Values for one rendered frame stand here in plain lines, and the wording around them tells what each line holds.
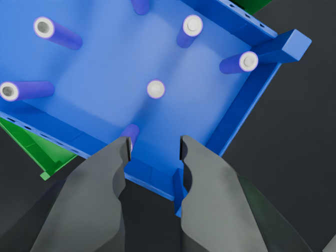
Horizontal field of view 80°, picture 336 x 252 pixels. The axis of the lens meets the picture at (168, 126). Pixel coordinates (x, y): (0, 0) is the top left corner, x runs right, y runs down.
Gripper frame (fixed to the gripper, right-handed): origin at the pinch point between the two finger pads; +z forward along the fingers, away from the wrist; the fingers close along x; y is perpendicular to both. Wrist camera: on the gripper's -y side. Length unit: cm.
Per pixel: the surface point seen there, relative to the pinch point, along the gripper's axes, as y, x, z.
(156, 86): -1.3, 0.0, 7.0
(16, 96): -0.5, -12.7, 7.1
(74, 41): -4.7, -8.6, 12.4
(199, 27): -6.2, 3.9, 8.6
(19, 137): 21, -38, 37
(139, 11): -7.5, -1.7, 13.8
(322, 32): -4, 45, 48
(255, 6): -8.9, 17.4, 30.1
